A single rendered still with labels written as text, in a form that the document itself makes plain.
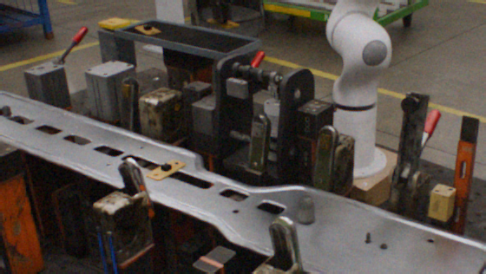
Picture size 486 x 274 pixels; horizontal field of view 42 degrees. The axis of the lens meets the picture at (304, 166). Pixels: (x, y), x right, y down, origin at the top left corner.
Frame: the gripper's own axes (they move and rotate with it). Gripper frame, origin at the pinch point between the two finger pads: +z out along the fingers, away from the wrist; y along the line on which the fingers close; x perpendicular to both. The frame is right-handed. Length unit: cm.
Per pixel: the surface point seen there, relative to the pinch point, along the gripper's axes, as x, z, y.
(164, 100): 2.0, 16.4, 18.6
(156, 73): -110, 54, -40
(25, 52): -401, 124, -80
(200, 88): 5.4, 14.5, 10.9
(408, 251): 70, 24, 14
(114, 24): -35.0, 8.2, 10.7
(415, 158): 61, 14, 3
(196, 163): 20.2, 23.9, 22.8
